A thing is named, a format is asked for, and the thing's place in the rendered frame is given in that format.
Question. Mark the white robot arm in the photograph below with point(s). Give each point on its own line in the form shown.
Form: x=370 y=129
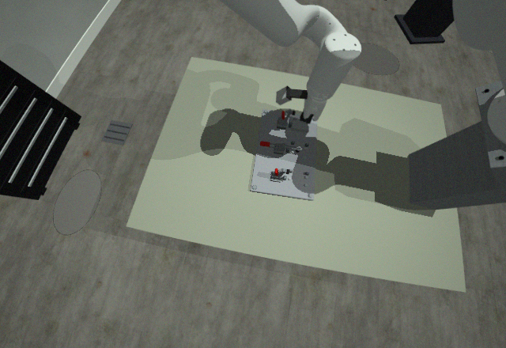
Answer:
x=481 y=24

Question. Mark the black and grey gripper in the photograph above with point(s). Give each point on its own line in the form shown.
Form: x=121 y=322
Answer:
x=313 y=107

